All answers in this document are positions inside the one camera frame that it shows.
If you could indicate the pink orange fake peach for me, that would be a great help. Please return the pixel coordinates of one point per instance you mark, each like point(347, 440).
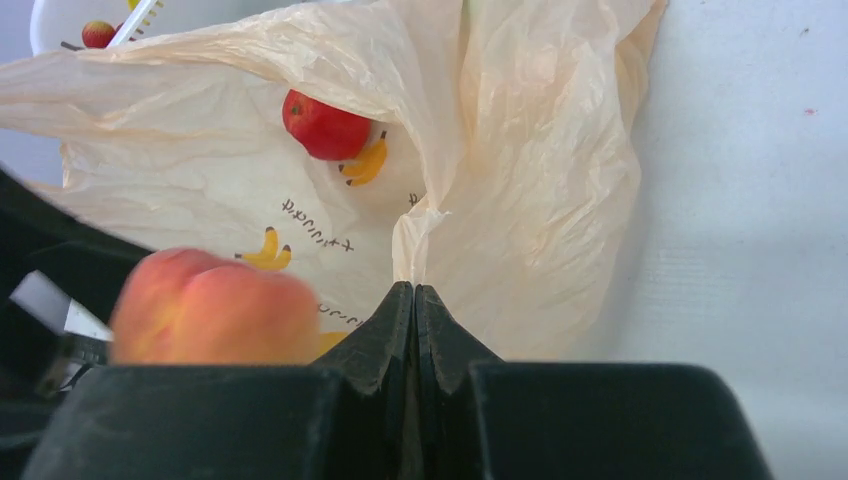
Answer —
point(190, 307)

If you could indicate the red fake grape bunch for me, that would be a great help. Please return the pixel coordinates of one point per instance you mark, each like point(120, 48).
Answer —
point(95, 34)

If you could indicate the small red fake fruit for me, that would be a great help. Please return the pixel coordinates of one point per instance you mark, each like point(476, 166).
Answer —
point(327, 133)

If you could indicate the translucent orange plastic bag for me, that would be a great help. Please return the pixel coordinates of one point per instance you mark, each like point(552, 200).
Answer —
point(499, 167)

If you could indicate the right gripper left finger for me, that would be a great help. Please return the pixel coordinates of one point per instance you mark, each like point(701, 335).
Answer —
point(340, 417)

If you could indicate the white plastic basket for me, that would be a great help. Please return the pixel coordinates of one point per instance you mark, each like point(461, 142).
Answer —
point(53, 22)

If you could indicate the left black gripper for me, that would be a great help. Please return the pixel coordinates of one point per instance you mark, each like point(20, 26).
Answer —
point(49, 260)

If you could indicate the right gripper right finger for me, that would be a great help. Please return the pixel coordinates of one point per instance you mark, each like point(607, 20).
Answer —
point(485, 418)

